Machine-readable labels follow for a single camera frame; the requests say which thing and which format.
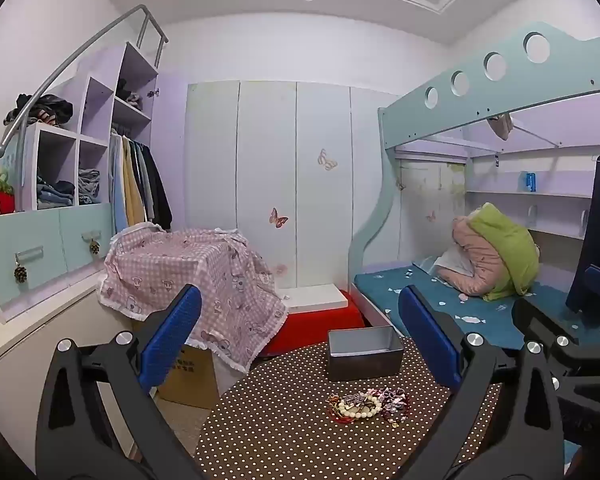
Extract grey metal handrail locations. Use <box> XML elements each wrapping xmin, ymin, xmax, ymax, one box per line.
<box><xmin>0</xmin><ymin>3</ymin><xmax>169</xmax><ymax>159</ymax></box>

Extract white bead bracelet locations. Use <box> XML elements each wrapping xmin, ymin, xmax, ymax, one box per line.
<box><xmin>339</xmin><ymin>396</ymin><xmax>384</xmax><ymax>422</ymax></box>

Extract white wardrobe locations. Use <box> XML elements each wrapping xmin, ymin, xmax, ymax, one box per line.
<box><xmin>184</xmin><ymin>79</ymin><xmax>406</xmax><ymax>292</ymax></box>

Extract pile of dark clothes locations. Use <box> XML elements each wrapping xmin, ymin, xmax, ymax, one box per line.
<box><xmin>3</xmin><ymin>92</ymin><xmax>75</xmax><ymax>127</ymax></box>

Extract white wall shelves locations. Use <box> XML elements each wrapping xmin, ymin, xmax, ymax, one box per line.
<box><xmin>464</xmin><ymin>169</ymin><xmax>597</xmax><ymax>241</ymax></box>

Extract dark hanging coats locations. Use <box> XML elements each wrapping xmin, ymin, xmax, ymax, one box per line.
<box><xmin>130</xmin><ymin>139</ymin><xmax>174</xmax><ymax>232</ymax></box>

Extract light blue hanging shirt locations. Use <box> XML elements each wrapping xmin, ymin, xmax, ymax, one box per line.
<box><xmin>110</xmin><ymin>134</ymin><xmax>130</xmax><ymax>234</ymax></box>

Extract silver chain pink beads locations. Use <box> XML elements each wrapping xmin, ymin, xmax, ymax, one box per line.
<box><xmin>379</xmin><ymin>388</ymin><xmax>412</xmax><ymax>426</ymax></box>

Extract grey hanging cloth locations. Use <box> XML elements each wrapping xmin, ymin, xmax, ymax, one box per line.
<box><xmin>486</xmin><ymin>112</ymin><xmax>514</xmax><ymax>142</ymax></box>

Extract white pillow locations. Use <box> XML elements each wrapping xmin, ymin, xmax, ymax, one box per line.
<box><xmin>432</xmin><ymin>247</ymin><xmax>474</xmax><ymax>277</ymax></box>

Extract light blue drawer cabinet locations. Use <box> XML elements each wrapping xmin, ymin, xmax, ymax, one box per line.
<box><xmin>0</xmin><ymin>202</ymin><xmax>114</xmax><ymax>322</ymax></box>

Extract purple white shelf unit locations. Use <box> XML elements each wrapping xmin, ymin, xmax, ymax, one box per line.
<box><xmin>16</xmin><ymin>41</ymin><xmax>161</xmax><ymax>212</ymax></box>

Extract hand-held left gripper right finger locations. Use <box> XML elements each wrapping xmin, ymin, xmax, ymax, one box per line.
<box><xmin>395</xmin><ymin>285</ymin><xmax>566</xmax><ymax>480</ymax></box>

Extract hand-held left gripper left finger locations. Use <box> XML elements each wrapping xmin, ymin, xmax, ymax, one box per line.
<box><xmin>35</xmin><ymin>285</ymin><xmax>203</xmax><ymax>480</ymax></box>

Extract white low cabinet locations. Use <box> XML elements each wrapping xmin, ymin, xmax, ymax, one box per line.
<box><xmin>0</xmin><ymin>277</ymin><xmax>133</xmax><ymax>378</ymax></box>

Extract red cord bracelet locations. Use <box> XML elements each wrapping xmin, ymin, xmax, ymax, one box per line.
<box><xmin>327</xmin><ymin>396</ymin><xmax>353</xmax><ymax>425</ymax></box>

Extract grey metal box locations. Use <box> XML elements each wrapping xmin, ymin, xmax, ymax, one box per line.
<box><xmin>328</xmin><ymin>326</ymin><xmax>405</xmax><ymax>382</ymax></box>

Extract folded blue jeans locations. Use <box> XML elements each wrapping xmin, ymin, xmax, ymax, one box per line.
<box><xmin>36</xmin><ymin>175</ymin><xmax>76</xmax><ymax>210</ymax></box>
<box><xmin>78</xmin><ymin>167</ymin><xmax>102</xmax><ymax>205</ymax></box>

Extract cardboard box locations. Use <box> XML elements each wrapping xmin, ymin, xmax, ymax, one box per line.
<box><xmin>155</xmin><ymin>341</ymin><xmax>220</xmax><ymax>410</ymax></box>

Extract red stool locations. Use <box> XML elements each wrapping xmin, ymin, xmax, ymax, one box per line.
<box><xmin>264</xmin><ymin>289</ymin><xmax>367</xmax><ymax>359</ymax></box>

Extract pink padded jacket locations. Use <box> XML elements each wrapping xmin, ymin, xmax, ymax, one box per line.
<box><xmin>436</xmin><ymin>215</ymin><xmax>507</xmax><ymax>297</ymax></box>

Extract white board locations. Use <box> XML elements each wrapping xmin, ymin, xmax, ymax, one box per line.
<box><xmin>276</xmin><ymin>283</ymin><xmax>350</xmax><ymax>312</ymax></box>

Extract pink checked cloth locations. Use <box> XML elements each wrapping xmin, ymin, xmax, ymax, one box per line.
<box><xmin>98</xmin><ymin>223</ymin><xmax>290</xmax><ymax>374</ymax></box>

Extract light blue bunk bed frame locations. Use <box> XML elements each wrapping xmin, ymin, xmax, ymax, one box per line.
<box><xmin>349</xmin><ymin>22</ymin><xmax>600</xmax><ymax>322</ymax></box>

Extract dark folded clothes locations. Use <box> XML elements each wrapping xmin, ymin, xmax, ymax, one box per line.
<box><xmin>115</xmin><ymin>77</ymin><xmax>144</xmax><ymax>109</ymax></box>

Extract brown polka dot tablecloth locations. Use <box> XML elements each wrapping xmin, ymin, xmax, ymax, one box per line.
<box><xmin>195</xmin><ymin>336</ymin><xmax>506</xmax><ymax>480</ymax></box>

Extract yellow hanging shirt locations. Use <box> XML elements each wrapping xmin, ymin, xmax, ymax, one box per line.
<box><xmin>121</xmin><ymin>136</ymin><xmax>147</xmax><ymax>229</ymax></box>

